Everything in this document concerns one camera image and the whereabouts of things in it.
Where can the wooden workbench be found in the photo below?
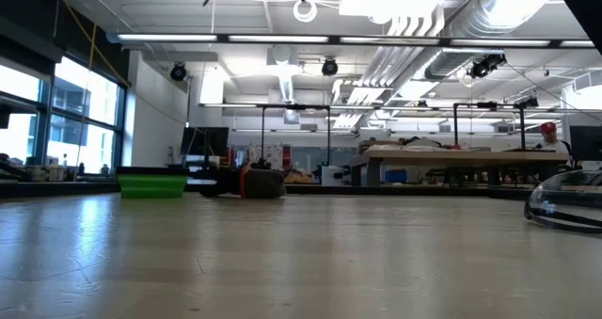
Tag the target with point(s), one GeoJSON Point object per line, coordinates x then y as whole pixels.
{"type": "Point", "coordinates": [447, 156]}

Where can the black gantry frame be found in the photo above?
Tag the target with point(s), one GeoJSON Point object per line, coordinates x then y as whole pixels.
{"type": "Point", "coordinates": [486, 105]}
{"type": "Point", "coordinates": [296, 106]}

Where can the black ceiling camera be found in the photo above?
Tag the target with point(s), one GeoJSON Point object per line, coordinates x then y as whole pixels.
{"type": "Point", "coordinates": [178, 72]}
{"type": "Point", "coordinates": [484, 66]}
{"type": "Point", "coordinates": [329, 68]}

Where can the clear safety glasses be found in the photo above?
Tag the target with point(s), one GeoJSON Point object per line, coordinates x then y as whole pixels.
{"type": "Point", "coordinates": [564, 201]}

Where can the person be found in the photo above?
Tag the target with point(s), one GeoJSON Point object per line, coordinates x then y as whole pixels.
{"type": "Point", "coordinates": [550, 142]}

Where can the black grey work glove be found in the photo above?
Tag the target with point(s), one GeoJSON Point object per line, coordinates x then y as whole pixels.
{"type": "Point", "coordinates": [263, 183]}

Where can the black monitor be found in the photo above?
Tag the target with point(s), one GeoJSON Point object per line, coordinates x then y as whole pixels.
{"type": "Point", "coordinates": [585, 142]}
{"type": "Point", "coordinates": [204, 141]}

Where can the white box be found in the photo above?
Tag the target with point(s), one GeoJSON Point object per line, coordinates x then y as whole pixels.
{"type": "Point", "coordinates": [335, 175]}

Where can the blue box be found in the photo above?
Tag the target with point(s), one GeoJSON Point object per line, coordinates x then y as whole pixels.
{"type": "Point", "coordinates": [396, 176]}

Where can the green square container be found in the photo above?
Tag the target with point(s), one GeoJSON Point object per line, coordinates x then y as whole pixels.
{"type": "Point", "coordinates": [150, 187]}

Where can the overhead light bar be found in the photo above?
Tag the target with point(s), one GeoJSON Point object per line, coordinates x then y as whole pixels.
{"type": "Point", "coordinates": [277, 39]}

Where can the silver ventilation duct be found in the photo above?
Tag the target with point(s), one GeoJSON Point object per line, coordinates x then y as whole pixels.
{"type": "Point", "coordinates": [447, 65]}

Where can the black aluminium table frame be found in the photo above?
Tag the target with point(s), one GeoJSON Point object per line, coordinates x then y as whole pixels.
{"type": "Point", "coordinates": [423, 190]}

